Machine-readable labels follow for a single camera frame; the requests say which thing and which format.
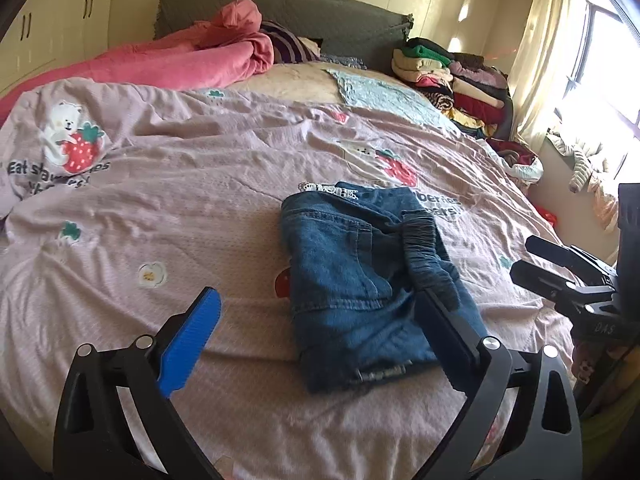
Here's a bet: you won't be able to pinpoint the cream wardrobe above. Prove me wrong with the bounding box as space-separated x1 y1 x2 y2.
0 0 121 96

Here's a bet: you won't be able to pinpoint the blue denim pants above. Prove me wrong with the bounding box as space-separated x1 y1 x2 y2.
279 181 488 395

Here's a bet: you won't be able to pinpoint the red and white clothes heap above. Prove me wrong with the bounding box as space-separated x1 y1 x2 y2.
485 137 545 183

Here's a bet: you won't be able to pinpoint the cream curtain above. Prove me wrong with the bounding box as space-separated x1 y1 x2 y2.
510 0 593 158

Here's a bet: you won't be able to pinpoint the coral pink blanket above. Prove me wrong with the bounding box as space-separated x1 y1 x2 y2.
0 0 275 126

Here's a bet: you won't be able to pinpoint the person's right forearm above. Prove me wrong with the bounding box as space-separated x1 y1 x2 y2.
582 347 640 461

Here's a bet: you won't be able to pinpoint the grey headboard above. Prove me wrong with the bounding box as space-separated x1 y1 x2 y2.
152 0 416 68

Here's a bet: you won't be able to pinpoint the clothes on window sill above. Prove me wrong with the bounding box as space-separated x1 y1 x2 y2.
547 132 608 193

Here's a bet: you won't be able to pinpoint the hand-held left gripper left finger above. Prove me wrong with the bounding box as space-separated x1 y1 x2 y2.
52 286 223 480

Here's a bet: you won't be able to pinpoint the window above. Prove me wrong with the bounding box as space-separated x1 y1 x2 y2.
555 0 640 136

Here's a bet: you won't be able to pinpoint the light blue knitted cloth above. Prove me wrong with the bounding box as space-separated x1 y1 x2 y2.
322 67 461 133

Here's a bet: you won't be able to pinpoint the dark patterned pillow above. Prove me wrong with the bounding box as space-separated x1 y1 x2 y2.
320 54 368 70

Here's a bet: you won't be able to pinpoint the pile of folded clothes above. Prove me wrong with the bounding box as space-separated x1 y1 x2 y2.
391 37 513 140

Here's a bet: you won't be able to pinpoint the beige bed sheet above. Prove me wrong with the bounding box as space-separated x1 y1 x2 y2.
225 60 351 106

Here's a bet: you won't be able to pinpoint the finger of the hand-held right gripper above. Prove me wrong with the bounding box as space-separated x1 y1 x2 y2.
525 235 621 282
510 260 616 314

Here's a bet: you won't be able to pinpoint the pink strawberry printed duvet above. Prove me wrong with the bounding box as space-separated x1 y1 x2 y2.
0 77 576 480

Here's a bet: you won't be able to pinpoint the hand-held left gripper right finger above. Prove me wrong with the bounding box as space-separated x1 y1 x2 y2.
414 287 583 480

